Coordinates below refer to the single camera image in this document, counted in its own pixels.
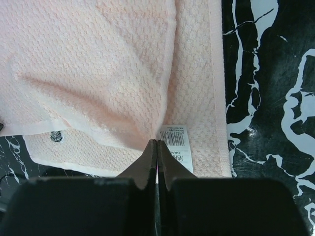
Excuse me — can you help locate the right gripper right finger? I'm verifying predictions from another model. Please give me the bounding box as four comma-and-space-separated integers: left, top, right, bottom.
157, 141, 308, 236

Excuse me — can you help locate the black marble pattern mat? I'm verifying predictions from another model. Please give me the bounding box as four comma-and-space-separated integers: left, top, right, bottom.
0, 0, 315, 236

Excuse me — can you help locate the pale pink towel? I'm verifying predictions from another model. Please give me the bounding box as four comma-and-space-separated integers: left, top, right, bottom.
0, 0, 231, 177

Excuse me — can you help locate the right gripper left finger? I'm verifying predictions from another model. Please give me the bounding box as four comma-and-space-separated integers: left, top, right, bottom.
0, 140, 158, 236

